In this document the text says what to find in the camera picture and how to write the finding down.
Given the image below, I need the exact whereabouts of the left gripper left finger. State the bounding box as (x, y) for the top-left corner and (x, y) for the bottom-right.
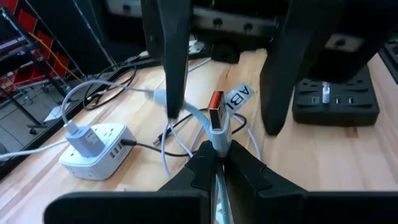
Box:
(43, 140), (218, 224)

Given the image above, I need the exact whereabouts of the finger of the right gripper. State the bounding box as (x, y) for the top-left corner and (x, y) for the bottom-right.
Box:
(141, 0), (191, 119)
(259, 0), (394, 136)

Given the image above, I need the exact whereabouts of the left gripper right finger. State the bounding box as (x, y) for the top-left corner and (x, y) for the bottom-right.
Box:
(224, 140), (398, 224)

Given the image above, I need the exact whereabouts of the thin white USB cable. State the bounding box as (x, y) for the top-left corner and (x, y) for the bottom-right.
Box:
(160, 113), (262, 179)

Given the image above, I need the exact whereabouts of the black USB cable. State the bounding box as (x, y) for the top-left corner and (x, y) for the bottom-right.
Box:
(119, 106), (249, 159)

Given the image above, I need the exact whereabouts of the light blue braided cable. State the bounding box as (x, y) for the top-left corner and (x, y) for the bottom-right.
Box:
(144, 82), (256, 224)

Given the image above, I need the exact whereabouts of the white power cube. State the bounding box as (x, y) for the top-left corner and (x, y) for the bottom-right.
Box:
(58, 122), (138, 182)

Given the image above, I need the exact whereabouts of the light blue USB charger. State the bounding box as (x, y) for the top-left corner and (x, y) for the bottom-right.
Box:
(65, 124), (106, 159)

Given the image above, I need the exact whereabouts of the white braided USB cable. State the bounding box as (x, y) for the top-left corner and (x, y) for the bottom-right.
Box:
(60, 79), (331, 136)

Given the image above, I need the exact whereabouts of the black curtain divider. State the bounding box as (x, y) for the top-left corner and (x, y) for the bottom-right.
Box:
(27, 0), (144, 77)

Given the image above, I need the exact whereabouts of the long black power strip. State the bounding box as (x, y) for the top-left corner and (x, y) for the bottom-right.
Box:
(291, 66), (381, 128)

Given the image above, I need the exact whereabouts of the white paper sheet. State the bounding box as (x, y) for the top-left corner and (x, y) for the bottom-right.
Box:
(42, 101), (72, 123)

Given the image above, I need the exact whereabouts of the red bin rack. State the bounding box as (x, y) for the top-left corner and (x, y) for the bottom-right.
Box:
(0, 0), (74, 93)

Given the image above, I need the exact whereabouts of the black coiled cable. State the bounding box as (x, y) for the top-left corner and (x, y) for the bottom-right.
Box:
(82, 54), (138, 112)

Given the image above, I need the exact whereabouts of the thin orange cable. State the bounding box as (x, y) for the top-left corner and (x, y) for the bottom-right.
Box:
(27, 30), (83, 82)

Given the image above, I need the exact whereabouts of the white power cube cord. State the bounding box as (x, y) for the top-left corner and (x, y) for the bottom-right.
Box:
(0, 139), (68, 162)

